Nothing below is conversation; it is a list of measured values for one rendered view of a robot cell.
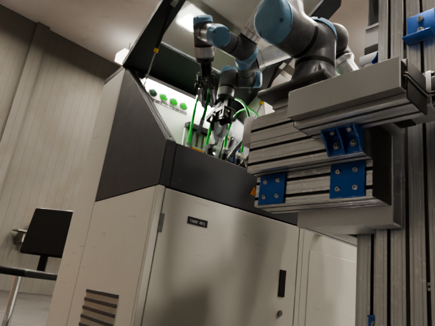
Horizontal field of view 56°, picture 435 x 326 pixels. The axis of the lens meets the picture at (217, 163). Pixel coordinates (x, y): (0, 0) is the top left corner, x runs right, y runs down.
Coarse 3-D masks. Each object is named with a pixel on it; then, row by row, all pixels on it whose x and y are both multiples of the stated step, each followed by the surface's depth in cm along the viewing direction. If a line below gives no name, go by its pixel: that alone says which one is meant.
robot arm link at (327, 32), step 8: (320, 24) 118; (328, 24) 118; (320, 32) 115; (328, 32) 117; (312, 40) 113; (320, 40) 115; (328, 40) 116; (336, 40) 120; (312, 48) 115; (320, 48) 115; (328, 48) 116; (296, 56) 117; (304, 56) 116; (328, 56) 115
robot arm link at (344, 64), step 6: (348, 48) 177; (336, 54) 175; (342, 54) 174; (348, 54) 174; (336, 60) 175; (342, 60) 175; (348, 60) 174; (336, 66) 176; (342, 66) 174; (348, 66) 173; (354, 66) 173; (336, 72) 179; (342, 72) 174
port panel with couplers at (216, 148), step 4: (212, 136) 220; (224, 136) 224; (228, 136) 226; (212, 140) 219; (224, 140) 224; (228, 140) 226; (220, 144) 222; (228, 144) 226; (216, 148) 216; (216, 152) 220; (228, 152) 225; (216, 156) 219; (220, 156) 221
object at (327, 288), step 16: (256, 96) 227; (272, 112) 222; (304, 240) 171; (320, 240) 177; (304, 256) 169; (320, 256) 175; (336, 256) 181; (352, 256) 188; (304, 272) 167; (320, 272) 173; (336, 272) 179; (352, 272) 186; (304, 288) 166; (320, 288) 171; (336, 288) 177; (352, 288) 184; (304, 304) 164; (320, 304) 170; (336, 304) 175; (352, 304) 182; (304, 320) 163; (320, 320) 168; (336, 320) 174; (352, 320) 180
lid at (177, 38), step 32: (160, 0) 181; (192, 0) 182; (224, 0) 185; (256, 0) 188; (320, 0) 194; (192, 32) 194; (128, 64) 198; (160, 64) 201; (192, 64) 205; (224, 64) 210; (288, 64) 216
